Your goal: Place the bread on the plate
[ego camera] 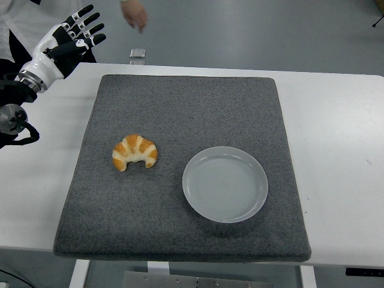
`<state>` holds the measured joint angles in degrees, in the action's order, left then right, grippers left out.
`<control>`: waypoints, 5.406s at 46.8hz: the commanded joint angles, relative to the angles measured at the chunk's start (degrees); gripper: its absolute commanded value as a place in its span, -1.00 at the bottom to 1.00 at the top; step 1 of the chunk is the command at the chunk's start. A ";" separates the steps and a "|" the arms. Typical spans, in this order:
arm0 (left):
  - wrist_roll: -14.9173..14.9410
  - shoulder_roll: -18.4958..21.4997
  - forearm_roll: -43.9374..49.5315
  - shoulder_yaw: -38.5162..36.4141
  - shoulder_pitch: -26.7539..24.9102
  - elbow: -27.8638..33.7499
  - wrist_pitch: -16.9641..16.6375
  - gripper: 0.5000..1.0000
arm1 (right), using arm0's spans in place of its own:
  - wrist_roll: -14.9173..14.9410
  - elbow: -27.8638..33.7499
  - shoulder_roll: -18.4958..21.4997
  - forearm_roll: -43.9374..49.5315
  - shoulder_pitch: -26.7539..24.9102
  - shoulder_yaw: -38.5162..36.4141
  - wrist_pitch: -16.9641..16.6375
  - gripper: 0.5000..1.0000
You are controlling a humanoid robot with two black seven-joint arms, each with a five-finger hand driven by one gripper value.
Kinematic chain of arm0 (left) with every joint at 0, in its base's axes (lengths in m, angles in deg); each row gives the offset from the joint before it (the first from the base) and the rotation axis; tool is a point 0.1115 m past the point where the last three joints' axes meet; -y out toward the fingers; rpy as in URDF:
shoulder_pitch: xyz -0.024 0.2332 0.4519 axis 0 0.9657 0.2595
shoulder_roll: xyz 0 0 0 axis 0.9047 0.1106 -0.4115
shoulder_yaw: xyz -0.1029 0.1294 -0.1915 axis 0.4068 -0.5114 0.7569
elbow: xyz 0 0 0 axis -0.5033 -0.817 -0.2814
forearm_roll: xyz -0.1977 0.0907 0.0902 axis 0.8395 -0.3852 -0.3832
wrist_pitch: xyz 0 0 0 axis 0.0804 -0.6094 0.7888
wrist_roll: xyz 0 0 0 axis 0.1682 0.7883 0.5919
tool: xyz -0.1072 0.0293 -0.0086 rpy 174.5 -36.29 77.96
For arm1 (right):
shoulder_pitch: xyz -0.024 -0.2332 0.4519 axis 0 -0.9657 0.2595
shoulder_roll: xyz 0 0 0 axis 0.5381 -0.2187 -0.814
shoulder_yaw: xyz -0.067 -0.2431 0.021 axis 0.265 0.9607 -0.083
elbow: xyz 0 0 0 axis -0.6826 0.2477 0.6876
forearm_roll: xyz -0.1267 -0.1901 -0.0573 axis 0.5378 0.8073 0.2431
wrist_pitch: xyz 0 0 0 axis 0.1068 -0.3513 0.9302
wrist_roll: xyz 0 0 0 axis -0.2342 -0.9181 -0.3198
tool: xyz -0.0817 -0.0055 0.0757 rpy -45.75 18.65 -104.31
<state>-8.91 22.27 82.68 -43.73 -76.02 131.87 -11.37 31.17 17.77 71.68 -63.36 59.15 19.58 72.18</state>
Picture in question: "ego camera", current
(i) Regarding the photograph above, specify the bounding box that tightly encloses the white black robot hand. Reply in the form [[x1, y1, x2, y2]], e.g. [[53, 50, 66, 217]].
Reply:
[[19, 4, 107, 83]]

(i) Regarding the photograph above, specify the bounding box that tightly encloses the golden croissant bread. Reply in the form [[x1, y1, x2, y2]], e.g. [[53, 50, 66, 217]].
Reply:
[[112, 134, 159, 173]]

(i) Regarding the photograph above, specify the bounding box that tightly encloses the pale grey round plate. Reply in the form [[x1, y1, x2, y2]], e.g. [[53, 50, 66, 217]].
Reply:
[[182, 146, 269, 224]]

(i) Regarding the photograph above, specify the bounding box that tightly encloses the person's hand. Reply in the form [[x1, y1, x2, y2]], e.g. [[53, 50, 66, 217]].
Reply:
[[120, 0, 149, 34]]

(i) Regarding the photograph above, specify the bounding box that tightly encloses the grey felt mat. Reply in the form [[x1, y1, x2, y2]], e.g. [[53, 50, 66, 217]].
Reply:
[[53, 74, 312, 263]]

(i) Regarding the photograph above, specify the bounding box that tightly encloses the white table leg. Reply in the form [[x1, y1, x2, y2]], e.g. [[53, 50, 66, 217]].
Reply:
[[299, 265, 316, 288], [69, 259, 91, 288]]

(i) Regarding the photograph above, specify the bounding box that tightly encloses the white table centre column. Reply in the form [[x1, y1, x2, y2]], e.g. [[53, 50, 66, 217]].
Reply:
[[146, 261, 171, 275]]

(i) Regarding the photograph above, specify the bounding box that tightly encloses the black table control panel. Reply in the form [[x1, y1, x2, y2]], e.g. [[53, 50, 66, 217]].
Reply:
[[345, 266, 384, 277]]

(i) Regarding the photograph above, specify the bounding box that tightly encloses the black floor cable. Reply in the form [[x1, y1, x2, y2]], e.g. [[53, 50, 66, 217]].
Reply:
[[0, 268, 34, 288]]

